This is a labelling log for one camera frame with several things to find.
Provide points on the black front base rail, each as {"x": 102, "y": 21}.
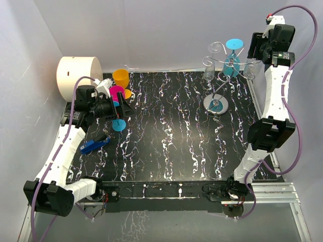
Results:
{"x": 167, "y": 196}

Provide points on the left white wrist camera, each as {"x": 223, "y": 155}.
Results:
{"x": 103, "y": 86}

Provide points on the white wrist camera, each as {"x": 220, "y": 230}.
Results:
{"x": 271, "y": 21}
{"x": 103, "y": 86}

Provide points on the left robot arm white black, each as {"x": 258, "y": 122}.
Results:
{"x": 48, "y": 192}

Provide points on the yellow plastic wine glass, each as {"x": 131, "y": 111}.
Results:
{"x": 121, "y": 78}

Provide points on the blue black clip tool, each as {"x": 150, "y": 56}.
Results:
{"x": 95, "y": 143}

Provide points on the blue wine glass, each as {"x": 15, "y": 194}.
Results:
{"x": 232, "y": 63}
{"x": 118, "y": 125}

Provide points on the pink plastic wine glass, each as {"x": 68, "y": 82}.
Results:
{"x": 114, "y": 90}

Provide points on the white cylindrical container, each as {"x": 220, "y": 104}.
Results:
{"x": 71, "y": 68}

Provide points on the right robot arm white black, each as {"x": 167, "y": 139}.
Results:
{"x": 274, "y": 127}

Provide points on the silver wire glass rack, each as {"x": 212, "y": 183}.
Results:
{"x": 216, "y": 103}

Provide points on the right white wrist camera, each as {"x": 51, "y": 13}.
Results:
{"x": 271, "y": 21}

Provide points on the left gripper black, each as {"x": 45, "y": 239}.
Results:
{"x": 127, "y": 111}

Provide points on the blue wine glass front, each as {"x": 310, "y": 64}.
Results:
{"x": 118, "y": 125}

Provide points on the clear glass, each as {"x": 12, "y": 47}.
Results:
{"x": 252, "y": 68}
{"x": 209, "y": 71}

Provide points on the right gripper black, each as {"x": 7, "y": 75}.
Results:
{"x": 257, "y": 41}

